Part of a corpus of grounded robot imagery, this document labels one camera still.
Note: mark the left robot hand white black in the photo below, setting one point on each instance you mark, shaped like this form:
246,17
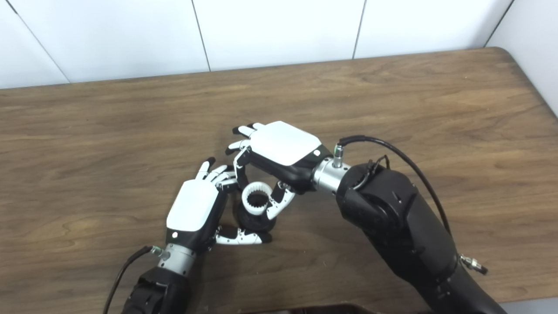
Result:
194,209

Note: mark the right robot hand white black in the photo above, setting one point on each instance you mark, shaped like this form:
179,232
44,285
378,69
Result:
283,148

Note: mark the round black part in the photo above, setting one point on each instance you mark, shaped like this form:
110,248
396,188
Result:
255,223

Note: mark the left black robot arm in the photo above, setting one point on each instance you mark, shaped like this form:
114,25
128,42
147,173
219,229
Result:
157,292

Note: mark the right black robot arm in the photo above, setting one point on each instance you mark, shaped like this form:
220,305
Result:
401,218

